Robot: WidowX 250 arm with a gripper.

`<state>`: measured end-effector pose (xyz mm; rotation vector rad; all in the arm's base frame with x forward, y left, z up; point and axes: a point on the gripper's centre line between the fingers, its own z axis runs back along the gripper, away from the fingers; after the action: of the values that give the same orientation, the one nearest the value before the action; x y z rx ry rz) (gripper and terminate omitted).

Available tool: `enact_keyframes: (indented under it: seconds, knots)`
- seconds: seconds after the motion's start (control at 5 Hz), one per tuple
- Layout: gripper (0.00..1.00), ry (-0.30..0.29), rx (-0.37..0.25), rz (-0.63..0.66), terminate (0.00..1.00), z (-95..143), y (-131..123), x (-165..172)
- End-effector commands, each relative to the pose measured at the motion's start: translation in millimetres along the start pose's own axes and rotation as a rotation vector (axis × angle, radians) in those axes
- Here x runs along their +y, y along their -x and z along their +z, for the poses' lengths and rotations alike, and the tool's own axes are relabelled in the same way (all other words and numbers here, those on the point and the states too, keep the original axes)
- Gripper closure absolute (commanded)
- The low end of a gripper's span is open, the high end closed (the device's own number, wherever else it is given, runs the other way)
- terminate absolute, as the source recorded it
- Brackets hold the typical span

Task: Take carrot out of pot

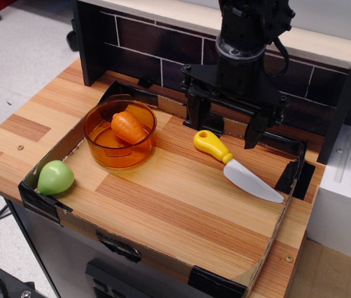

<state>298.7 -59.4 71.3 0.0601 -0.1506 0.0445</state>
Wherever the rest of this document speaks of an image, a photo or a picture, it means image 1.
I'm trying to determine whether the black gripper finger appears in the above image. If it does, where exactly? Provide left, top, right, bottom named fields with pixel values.
left=244, top=114, right=270, bottom=149
left=187, top=89, right=211, bottom=130

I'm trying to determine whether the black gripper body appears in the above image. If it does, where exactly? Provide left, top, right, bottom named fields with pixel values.
left=181, top=58, right=289, bottom=127

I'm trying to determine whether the orange toy carrot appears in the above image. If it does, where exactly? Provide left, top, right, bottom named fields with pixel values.
left=111, top=111, right=148, bottom=145

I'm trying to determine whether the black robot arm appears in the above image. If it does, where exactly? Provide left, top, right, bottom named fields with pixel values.
left=181, top=1, right=295, bottom=149

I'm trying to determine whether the orange transparent plastic pot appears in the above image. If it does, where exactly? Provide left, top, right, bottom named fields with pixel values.
left=83, top=96, right=157, bottom=169

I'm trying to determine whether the cardboard fence with black tape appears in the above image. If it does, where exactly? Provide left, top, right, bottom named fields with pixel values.
left=19, top=81, right=314, bottom=297

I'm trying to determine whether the dark brick pattern backsplash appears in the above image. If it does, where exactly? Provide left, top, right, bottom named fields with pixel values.
left=73, top=0, right=351, bottom=165

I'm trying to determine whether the white grooved block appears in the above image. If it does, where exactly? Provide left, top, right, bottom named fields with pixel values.
left=307, top=125, right=351, bottom=256

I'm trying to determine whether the black caster wheel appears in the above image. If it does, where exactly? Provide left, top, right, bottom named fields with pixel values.
left=66, top=19, right=79, bottom=52

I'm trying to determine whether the green toy pear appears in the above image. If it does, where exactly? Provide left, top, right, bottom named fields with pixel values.
left=37, top=160, right=75, bottom=196

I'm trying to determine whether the black device under table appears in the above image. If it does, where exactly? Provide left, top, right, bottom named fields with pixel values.
left=85, top=263, right=139, bottom=297

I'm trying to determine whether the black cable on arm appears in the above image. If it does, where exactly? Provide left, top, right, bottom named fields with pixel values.
left=260, top=34, right=290, bottom=79

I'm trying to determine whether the yellow handled toy knife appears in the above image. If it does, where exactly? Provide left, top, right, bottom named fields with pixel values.
left=193, top=130, right=285, bottom=204

